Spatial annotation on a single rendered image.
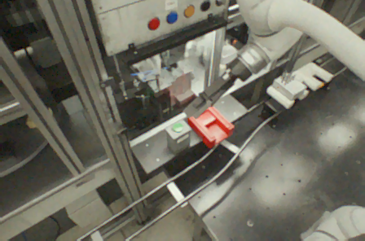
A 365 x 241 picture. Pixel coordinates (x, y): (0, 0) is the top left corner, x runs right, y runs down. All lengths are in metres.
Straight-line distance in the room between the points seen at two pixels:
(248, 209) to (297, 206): 0.22
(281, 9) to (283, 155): 0.89
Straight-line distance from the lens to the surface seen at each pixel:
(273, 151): 1.37
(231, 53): 1.29
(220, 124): 1.07
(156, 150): 1.03
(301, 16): 0.62
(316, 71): 1.59
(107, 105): 0.83
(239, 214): 1.18
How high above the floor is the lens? 1.79
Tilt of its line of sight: 50 degrees down
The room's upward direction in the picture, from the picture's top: straight up
